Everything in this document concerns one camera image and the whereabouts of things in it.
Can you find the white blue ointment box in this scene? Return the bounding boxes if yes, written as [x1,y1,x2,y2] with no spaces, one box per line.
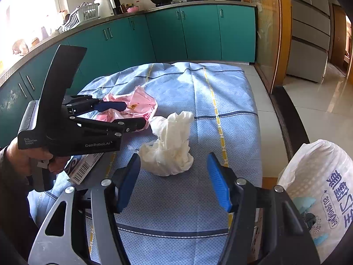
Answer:
[65,153,103,185]

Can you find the pink printed plastic bag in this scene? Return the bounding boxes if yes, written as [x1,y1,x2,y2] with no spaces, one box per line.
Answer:
[94,85,158,131]

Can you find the light blue face mask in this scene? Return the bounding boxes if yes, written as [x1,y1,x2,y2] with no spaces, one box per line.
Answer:
[293,197,329,247]

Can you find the silver refrigerator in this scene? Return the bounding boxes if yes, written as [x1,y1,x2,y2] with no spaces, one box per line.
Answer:
[287,0,330,83]

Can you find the white printed trash bag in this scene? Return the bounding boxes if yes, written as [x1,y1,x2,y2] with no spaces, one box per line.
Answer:
[277,139,353,264]

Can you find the wooden glass sliding door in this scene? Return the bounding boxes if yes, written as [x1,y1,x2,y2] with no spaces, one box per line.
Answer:
[244,0,292,94]

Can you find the white kitchen appliance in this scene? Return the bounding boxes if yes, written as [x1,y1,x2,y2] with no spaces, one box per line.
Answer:
[94,0,115,19]

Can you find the teal lower cabinets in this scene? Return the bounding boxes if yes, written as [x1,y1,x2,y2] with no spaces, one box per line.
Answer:
[1,1,255,145]

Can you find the white dish rack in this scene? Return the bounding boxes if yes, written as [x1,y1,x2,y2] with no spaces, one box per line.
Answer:
[57,2,99,34]

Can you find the white tissue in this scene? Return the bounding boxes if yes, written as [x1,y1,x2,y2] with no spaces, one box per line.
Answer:
[138,111,194,176]

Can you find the blue checked tablecloth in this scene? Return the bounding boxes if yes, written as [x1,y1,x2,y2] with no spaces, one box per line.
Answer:
[27,61,263,265]

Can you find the person's left hand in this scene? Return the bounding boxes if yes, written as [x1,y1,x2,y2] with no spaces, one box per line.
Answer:
[5,138,71,176]

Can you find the pink bowl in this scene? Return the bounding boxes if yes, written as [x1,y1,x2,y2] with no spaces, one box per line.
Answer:
[127,6,139,13]

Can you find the white plastic trash basket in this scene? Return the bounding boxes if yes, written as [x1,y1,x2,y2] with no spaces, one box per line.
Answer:
[277,139,353,264]

